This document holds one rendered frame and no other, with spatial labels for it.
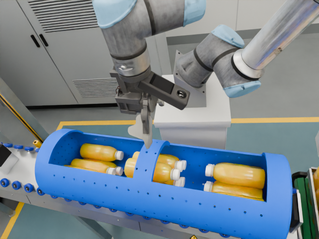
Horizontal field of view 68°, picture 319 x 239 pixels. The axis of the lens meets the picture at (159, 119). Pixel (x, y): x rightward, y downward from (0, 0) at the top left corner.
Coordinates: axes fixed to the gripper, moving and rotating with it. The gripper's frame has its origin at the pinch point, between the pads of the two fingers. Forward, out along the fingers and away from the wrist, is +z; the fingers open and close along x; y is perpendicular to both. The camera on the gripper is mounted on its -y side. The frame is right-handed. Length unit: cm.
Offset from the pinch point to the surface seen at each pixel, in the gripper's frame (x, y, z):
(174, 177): 2.1, -2.5, 24.9
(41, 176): 11, 47, 24
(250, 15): -275, -36, 109
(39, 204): 13, 67, 56
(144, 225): 13, 11, 53
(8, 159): -2, 90, 44
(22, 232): 17, 139, 143
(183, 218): 14.1, -7.5, 27.9
